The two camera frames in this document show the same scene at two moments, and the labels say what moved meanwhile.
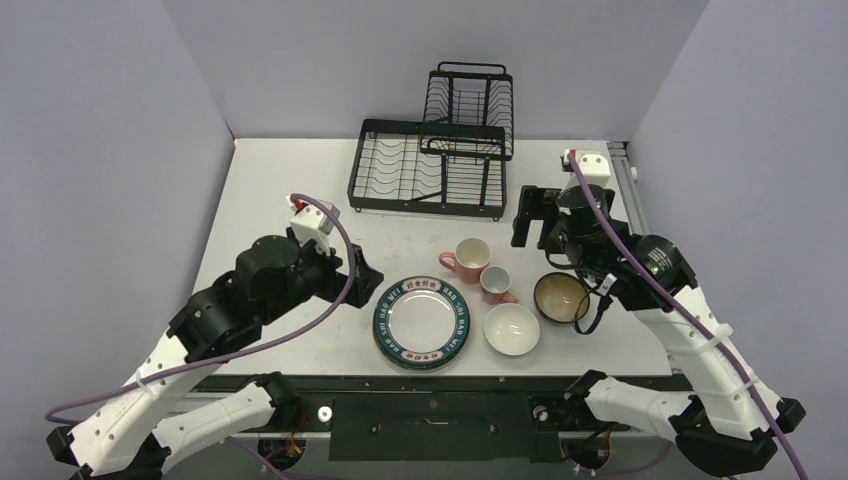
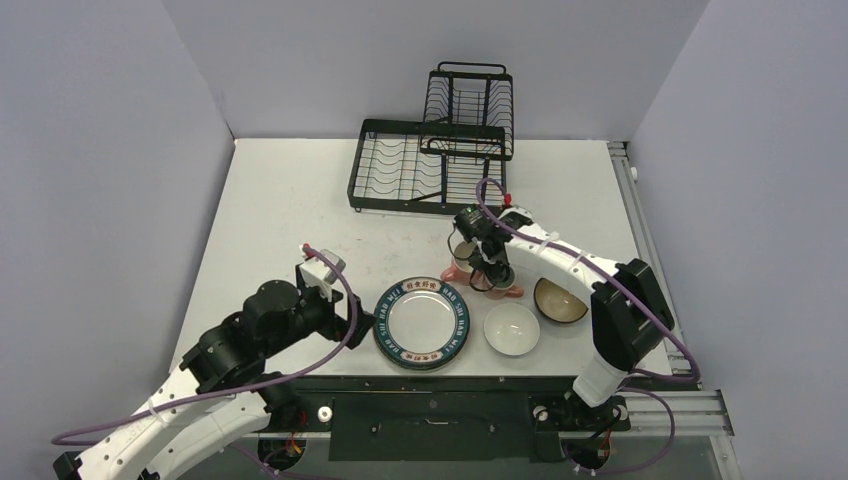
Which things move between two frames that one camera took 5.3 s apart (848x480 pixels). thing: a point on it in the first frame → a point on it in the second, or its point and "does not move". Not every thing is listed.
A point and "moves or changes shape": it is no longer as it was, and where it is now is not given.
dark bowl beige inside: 562,297 does not move
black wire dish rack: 453,160 does not move
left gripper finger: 365,281 → 364,321
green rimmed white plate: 421,323 does not move
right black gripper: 539,216 → 486,249
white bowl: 512,329 does not move
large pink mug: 472,255 moves or changes shape
